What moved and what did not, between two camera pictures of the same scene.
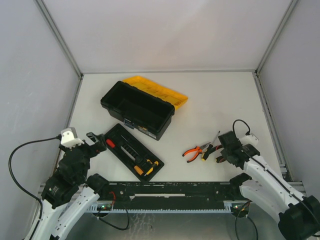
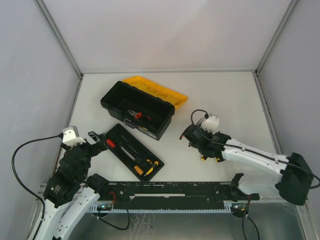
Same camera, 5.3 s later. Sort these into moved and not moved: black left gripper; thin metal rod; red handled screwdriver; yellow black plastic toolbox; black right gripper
Moved: thin metal rod; black right gripper
Not moved: yellow black plastic toolbox; red handled screwdriver; black left gripper
